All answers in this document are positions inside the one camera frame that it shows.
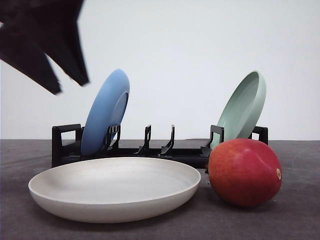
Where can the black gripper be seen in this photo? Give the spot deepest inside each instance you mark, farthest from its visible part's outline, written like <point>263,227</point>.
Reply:
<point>31,28</point>

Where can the white plate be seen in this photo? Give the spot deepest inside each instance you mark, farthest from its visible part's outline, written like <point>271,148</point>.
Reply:
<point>113,190</point>

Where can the red pomegranate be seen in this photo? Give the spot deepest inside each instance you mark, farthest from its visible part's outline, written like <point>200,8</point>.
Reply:
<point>244,172</point>

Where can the blue plate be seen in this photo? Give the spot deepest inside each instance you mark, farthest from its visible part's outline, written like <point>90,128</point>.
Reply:
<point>107,110</point>

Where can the black plate rack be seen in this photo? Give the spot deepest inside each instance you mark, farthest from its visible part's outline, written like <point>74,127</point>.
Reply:
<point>67,145</point>

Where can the green plate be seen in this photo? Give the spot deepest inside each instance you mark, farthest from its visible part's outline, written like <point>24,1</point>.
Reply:
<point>241,108</point>

